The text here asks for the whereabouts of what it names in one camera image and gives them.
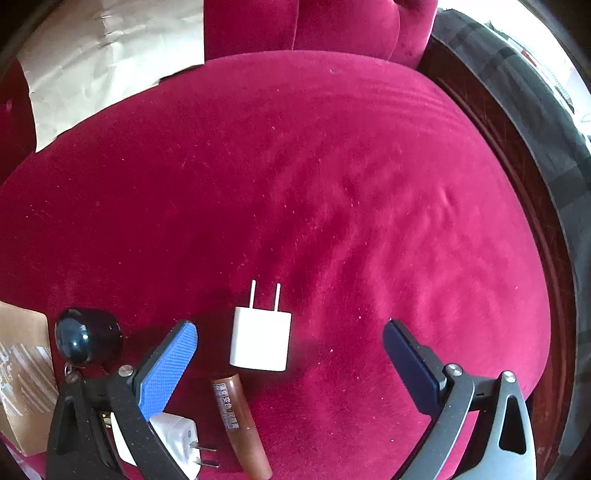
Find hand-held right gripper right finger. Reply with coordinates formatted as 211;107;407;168
382;318;537;480

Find brown cardboard box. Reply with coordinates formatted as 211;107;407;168
0;301;61;455

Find small white plug charger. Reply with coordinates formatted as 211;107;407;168
229;280;294;372

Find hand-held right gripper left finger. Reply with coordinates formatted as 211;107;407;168
46;320;199;480

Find brown lip gloss tube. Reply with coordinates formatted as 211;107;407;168
211;373;273;480

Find black round keyring gadget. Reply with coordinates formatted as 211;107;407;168
54;308;123;383

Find red velvet sofa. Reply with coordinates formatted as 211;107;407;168
0;0;578;480

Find large white plug charger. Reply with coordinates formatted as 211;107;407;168
111;412;219;480

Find dark plaid cloth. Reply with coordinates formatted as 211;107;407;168
431;9;591;462

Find white paper sheet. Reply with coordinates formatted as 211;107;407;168
16;0;206;153

